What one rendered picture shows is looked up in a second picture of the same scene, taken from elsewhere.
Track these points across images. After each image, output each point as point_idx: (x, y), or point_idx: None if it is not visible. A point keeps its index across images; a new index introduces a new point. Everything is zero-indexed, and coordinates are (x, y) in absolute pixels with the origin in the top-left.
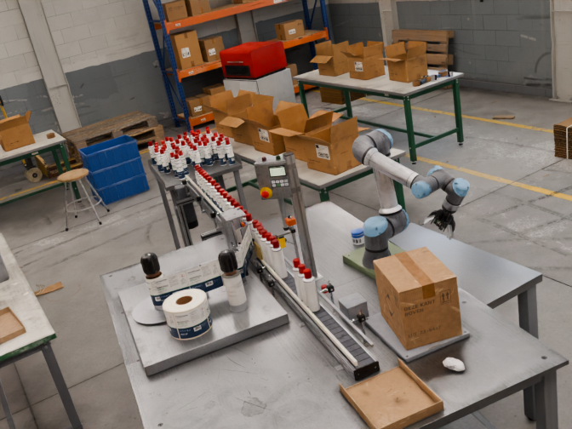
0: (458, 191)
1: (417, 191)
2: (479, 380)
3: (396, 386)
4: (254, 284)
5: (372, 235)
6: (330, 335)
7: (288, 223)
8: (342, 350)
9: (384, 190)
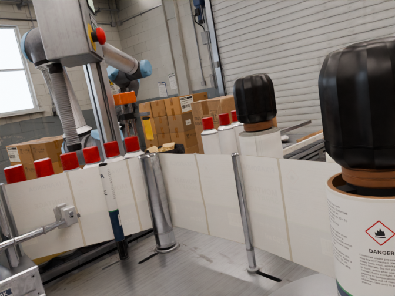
0: (139, 80)
1: (149, 67)
2: (290, 137)
3: None
4: (175, 231)
5: (123, 138)
6: (301, 141)
7: (134, 95)
8: (317, 137)
9: (77, 101)
